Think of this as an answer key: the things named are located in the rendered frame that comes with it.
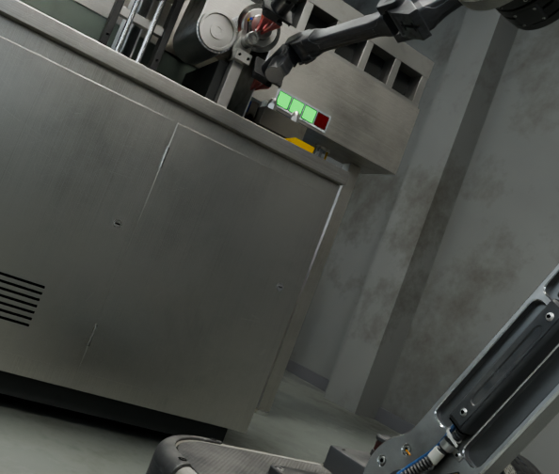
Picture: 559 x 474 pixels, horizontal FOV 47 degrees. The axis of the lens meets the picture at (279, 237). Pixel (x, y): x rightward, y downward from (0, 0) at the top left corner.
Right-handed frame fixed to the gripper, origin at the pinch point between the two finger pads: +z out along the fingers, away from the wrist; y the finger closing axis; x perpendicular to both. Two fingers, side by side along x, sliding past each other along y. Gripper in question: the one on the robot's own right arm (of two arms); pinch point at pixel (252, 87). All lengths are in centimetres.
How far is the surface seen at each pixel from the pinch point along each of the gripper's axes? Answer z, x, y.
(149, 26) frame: -10.3, -10.0, -38.9
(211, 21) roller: -7.2, 8.6, -20.9
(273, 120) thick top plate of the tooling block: -1.4, -10.0, 8.1
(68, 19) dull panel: 27, 15, -55
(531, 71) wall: 23, 154, 196
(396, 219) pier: 113, 80, 172
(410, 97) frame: 9, 51, 79
